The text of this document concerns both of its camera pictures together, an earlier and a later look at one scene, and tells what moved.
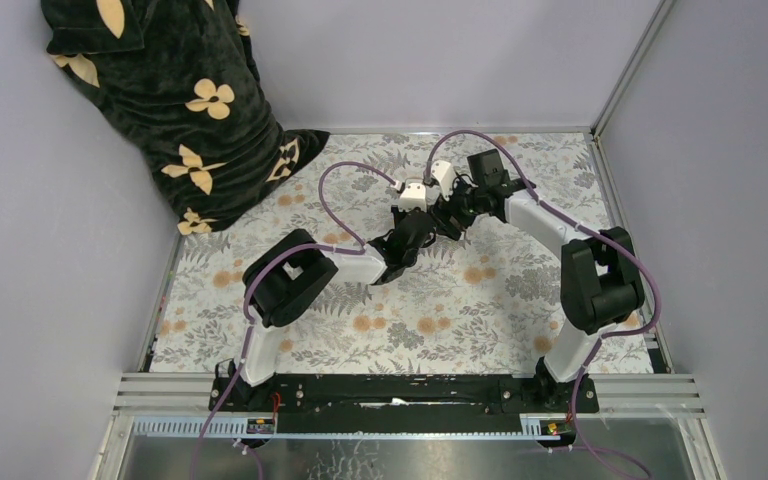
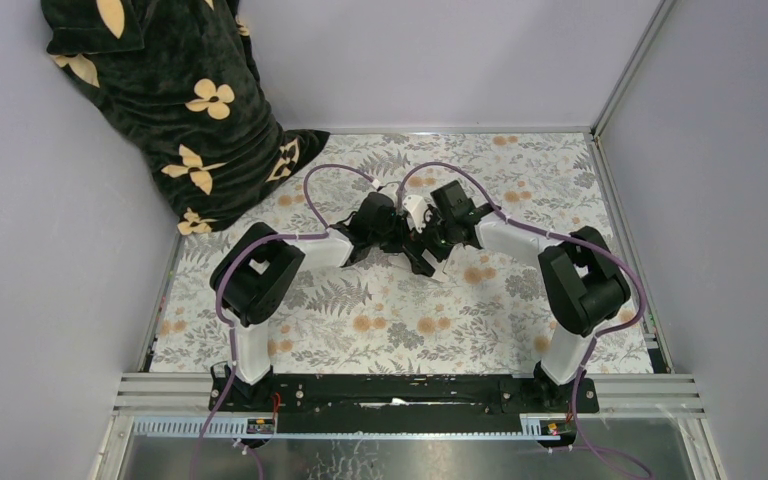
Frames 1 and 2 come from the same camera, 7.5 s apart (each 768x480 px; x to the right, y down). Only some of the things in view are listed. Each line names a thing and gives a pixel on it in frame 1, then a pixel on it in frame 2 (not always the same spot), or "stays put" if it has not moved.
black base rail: [414, 393] stays put
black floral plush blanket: [178, 81] stays put
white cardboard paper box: [415, 194] to [448, 264]
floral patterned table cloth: [487, 300] stays put
